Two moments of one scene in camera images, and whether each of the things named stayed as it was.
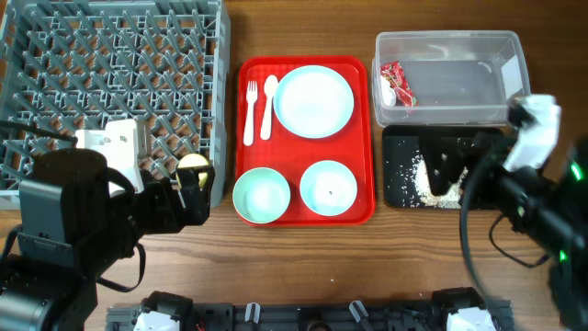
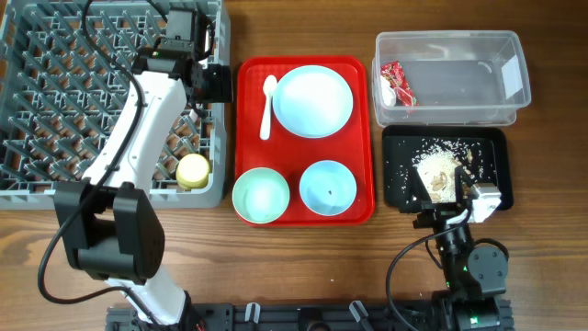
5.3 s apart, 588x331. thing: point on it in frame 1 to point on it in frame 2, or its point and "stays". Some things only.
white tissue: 388,93 stays
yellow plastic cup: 190,161 stays
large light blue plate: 313,101 stays
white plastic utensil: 252,92 to 193,115
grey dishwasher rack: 68,65 stays
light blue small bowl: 328,188 stays
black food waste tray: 405,178 stays
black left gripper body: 155,212 to 218,85
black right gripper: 491,169 to 437,213
